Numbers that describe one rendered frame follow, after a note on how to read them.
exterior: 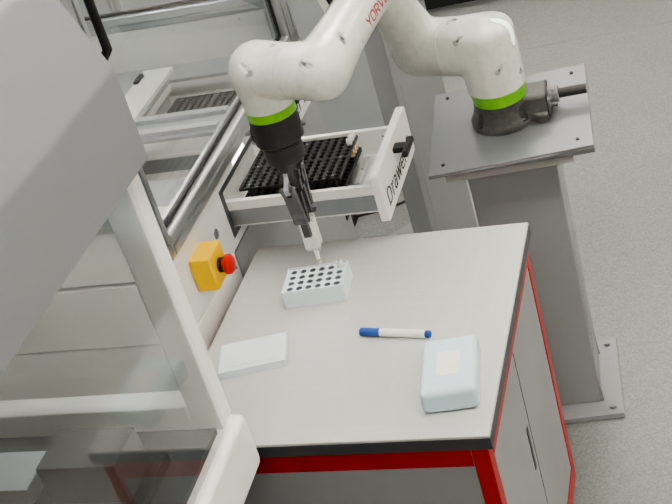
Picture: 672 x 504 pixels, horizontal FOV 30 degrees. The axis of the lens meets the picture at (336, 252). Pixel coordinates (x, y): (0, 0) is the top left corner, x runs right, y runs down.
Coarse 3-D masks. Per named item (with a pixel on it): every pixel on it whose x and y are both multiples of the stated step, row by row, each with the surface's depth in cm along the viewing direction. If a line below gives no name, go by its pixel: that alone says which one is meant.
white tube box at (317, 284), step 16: (288, 272) 248; (304, 272) 248; (320, 272) 245; (336, 272) 244; (288, 288) 243; (304, 288) 241; (320, 288) 240; (336, 288) 239; (288, 304) 243; (304, 304) 242
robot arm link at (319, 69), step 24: (336, 0) 222; (360, 0) 221; (384, 0) 224; (336, 24) 217; (360, 24) 219; (288, 48) 216; (312, 48) 212; (336, 48) 213; (360, 48) 219; (288, 72) 214; (312, 72) 212; (336, 72) 212; (288, 96) 218; (312, 96) 214; (336, 96) 216
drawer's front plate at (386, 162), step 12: (396, 108) 266; (396, 120) 261; (396, 132) 259; (408, 132) 268; (384, 144) 254; (384, 156) 250; (396, 156) 258; (408, 156) 267; (372, 168) 246; (384, 168) 249; (396, 168) 257; (372, 180) 244; (384, 180) 248; (396, 180) 256; (384, 192) 247; (396, 192) 255; (384, 204) 247; (384, 216) 249
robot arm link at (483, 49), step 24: (456, 24) 269; (480, 24) 266; (504, 24) 265; (456, 48) 267; (480, 48) 265; (504, 48) 265; (456, 72) 272; (480, 72) 268; (504, 72) 268; (480, 96) 272; (504, 96) 271
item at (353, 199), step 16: (368, 128) 269; (384, 128) 267; (368, 144) 271; (240, 176) 270; (352, 176) 266; (368, 176) 264; (224, 192) 262; (240, 192) 269; (320, 192) 251; (336, 192) 250; (352, 192) 249; (368, 192) 249; (240, 208) 258; (256, 208) 257; (272, 208) 256; (320, 208) 253; (336, 208) 252; (352, 208) 251; (368, 208) 250; (240, 224) 260
